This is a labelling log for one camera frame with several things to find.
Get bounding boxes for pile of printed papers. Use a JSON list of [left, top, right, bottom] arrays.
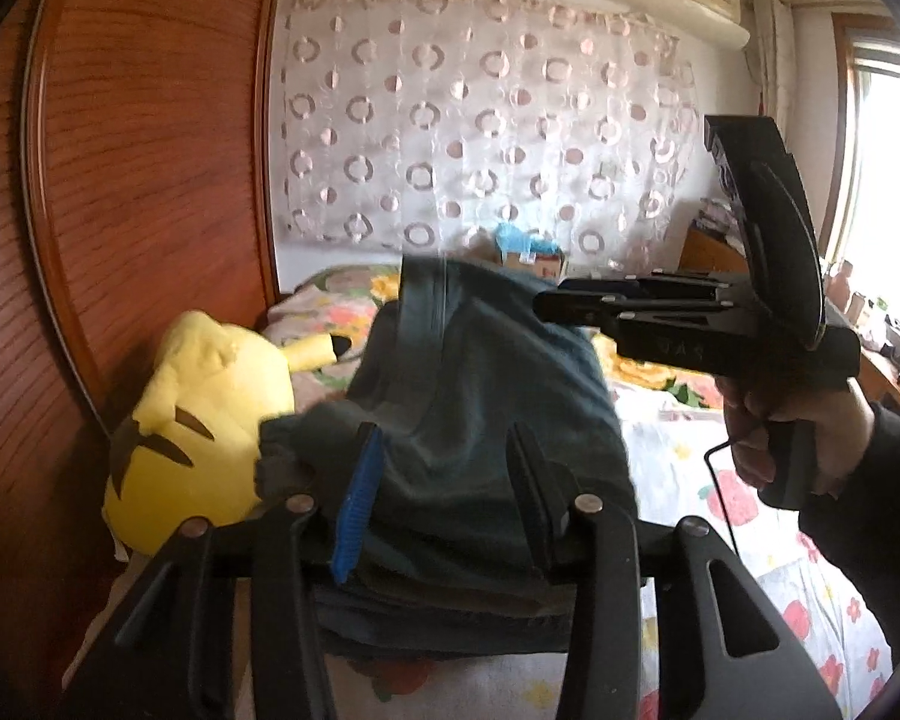
[[691, 197, 742, 242]]

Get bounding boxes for person's right hand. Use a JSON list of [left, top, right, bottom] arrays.
[[720, 375, 882, 492]]

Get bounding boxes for sheer curtain with circles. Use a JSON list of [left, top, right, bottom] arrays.
[[274, 0, 702, 260]]

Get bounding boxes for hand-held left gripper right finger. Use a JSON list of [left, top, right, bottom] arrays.
[[504, 422, 845, 720]]

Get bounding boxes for strawberry print bed sheet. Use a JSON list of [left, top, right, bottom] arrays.
[[322, 382, 897, 720]]

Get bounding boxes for wooden cabinet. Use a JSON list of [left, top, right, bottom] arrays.
[[679, 227, 900, 436]]

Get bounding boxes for person's right forearm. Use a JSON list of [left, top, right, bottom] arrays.
[[795, 401, 900, 691]]

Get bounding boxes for wooden headboard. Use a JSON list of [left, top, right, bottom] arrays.
[[0, 0, 293, 720]]

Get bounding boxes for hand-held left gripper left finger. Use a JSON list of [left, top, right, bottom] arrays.
[[60, 420, 387, 720]]

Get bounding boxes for black cable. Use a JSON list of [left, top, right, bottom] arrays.
[[701, 390, 740, 552]]

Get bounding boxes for floral pink blanket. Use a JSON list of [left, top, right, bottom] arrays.
[[262, 262, 728, 413]]

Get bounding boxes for teal pants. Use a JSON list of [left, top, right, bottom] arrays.
[[259, 255, 642, 665]]

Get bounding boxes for window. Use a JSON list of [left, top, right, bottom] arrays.
[[832, 11, 900, 301]]

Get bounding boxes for yellow plush toy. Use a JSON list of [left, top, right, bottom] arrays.
[[103, 310, 357, 560]]

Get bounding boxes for light blue cloth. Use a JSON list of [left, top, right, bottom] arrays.
[[493, 222, 562, 256]]

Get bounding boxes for small cardboard box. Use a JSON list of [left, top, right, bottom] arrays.
[[499, 246, 571, 280]]

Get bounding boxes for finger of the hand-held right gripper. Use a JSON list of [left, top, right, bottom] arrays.
[[532, 289, 751, 335], [559, 275, 736, 295]]

